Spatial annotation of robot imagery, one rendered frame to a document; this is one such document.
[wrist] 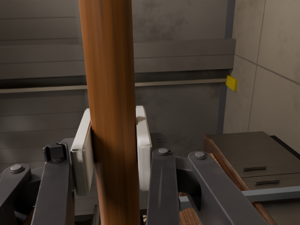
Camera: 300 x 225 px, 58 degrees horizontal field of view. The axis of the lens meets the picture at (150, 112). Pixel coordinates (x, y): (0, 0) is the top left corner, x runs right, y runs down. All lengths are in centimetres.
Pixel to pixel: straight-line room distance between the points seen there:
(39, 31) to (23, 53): 28
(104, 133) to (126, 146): 2
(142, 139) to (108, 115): 3
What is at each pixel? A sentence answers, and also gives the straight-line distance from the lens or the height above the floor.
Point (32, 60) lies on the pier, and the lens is 292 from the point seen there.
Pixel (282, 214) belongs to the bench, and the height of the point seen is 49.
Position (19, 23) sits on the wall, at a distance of 304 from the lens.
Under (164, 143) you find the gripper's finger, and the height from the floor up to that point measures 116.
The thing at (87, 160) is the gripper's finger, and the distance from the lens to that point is 16.
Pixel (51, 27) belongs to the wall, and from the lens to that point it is 296.
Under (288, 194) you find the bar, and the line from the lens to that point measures 154.
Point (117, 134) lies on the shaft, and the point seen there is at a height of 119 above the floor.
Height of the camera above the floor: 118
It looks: 5 degrees down
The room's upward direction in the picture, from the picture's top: 93 degrees counter-clockwise
